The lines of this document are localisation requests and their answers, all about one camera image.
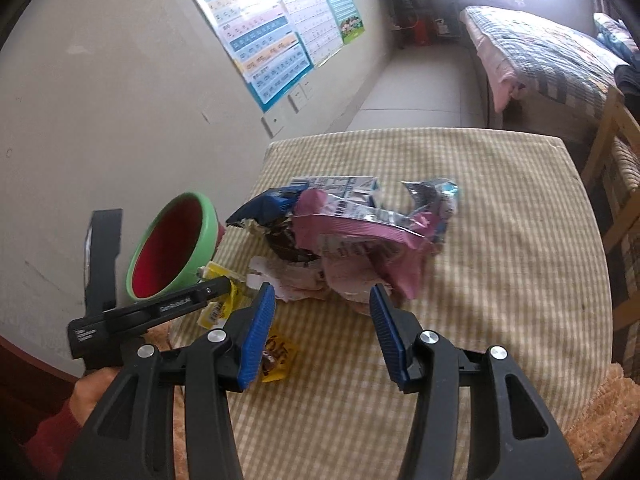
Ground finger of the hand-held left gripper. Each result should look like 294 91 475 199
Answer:
147 279 236 322

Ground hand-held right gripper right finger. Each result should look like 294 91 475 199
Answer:
369 282 583 480

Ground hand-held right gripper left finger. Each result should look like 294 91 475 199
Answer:
57 282 278 480

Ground yellow wrapper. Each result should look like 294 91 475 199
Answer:
260 332 299 384
197 261 247 332

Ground green bin with red inside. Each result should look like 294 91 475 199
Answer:
125 191 227 303

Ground pink snack bag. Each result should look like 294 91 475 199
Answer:
292 187 435 302

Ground clear plastic wrapper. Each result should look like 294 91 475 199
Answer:
402 177 461 257

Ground person's left hand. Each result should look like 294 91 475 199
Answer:
70 367 121 428

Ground white paper scraps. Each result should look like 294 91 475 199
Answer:
247 255 332 304

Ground blue snack wrapper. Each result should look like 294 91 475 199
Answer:
226 185 308 235

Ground beige checked tablecloth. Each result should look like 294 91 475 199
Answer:
170 127 615 480

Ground white drink carton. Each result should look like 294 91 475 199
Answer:
290 175 387 213

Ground orange plush rug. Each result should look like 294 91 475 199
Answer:
565 364 640 480

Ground checked chair cushion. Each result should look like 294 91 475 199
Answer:
600 137 640 333

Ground pink bed sheet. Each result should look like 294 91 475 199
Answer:
470 30 530 115

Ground wooden chair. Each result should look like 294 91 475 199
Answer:
580 85 640 353

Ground dark shelf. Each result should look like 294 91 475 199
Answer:
377 0 468 50

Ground dark folded clothes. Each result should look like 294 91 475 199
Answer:
614 62 640 93

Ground patterned pillow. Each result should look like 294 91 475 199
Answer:
592 10 640 63

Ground blue and yellow wall poster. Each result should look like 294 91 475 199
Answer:
182 0 314 114

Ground white wall poster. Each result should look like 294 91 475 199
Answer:
265 0 345 69

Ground teal wall poster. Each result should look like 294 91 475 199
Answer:
307 0 367 47

